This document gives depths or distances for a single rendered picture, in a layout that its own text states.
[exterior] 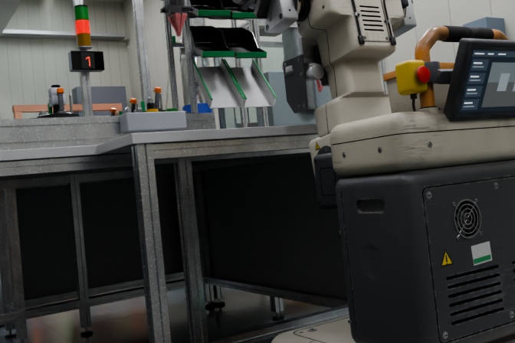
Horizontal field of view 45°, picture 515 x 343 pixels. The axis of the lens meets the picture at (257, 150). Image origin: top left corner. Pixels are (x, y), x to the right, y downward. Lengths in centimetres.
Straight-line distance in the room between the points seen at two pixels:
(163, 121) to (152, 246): 53
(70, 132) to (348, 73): 89
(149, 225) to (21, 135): 54
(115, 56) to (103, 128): 1014
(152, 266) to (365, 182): 64
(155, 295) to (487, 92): 98
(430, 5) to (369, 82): 394
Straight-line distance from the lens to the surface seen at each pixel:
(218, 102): 238
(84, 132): 206
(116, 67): 1216
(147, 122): 206
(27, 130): 202
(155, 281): 171
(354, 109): 173
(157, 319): 173
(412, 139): 131
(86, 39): 241
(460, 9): 545
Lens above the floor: 70
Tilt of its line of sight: 3 degrees up
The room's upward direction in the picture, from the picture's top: 6 degrees counter-clockwise
